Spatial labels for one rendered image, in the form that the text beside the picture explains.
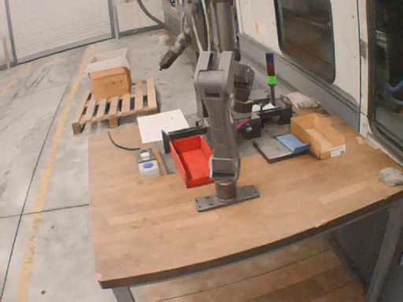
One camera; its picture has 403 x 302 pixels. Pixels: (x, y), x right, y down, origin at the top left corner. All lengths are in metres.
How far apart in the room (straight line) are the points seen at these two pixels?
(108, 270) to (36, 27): 10.09
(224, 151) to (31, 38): 10.07
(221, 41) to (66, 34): 9.45
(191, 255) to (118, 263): 0.20
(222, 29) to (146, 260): 0.85
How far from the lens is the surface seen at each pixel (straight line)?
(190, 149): 1.53
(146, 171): 1.39
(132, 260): 1.06
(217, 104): 1.06
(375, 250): 1.86
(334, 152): 1.46
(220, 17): 1.42
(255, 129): 1.58
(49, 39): 10.85
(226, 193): 1.19
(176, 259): 1.04
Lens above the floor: 1.60
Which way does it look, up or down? 27 degrees down
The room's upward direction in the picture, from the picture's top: 7 degrees counter-clockwise
